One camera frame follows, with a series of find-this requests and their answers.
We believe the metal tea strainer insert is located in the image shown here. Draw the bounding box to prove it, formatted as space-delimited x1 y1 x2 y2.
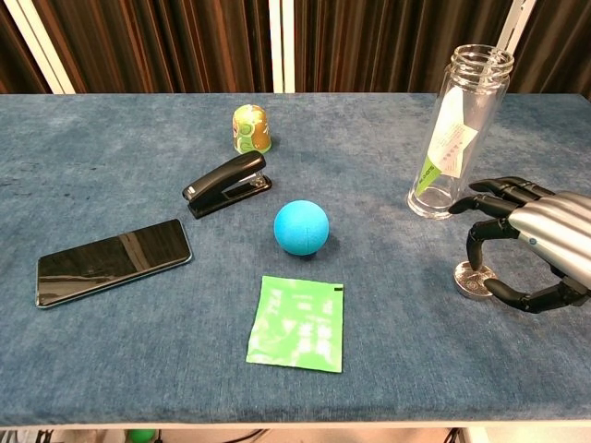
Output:
451 260 500 299

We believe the blue table cloth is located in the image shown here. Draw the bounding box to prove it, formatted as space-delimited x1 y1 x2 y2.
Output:
0 93 591 424

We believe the clear glass bottle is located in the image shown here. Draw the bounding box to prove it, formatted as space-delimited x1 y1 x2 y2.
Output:
405 44 516 222

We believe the black stapler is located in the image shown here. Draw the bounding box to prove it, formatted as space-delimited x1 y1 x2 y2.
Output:
181 150 273 221

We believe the white green paper leaflet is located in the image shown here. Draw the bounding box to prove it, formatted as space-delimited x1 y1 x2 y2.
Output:
415 85 480 198

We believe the black smartphone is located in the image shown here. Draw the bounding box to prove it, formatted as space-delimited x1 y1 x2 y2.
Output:
35 219 193 309

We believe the green gold dome toy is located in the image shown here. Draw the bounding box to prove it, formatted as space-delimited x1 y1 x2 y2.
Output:
231 103 273 155

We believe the black cable bundle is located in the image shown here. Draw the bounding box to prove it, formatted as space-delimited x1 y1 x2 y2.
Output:
228 428 271 443

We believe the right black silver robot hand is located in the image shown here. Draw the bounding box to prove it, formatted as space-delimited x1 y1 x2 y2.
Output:
448 176 591 315

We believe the blue ball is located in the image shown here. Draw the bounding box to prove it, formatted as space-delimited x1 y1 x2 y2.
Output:
273 199 331 257

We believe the green foil sachet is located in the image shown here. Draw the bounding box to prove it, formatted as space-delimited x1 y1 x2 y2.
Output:
246 275 346 373

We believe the dark pleated curtain panel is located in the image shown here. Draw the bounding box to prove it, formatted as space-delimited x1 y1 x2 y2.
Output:
294 0 513 95
30 0 274 95
507 0 591 101
0 0 53 95

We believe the white frame post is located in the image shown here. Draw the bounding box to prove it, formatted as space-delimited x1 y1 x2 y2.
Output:
3 0 76 95
268 0 297 94
501 0 537 56

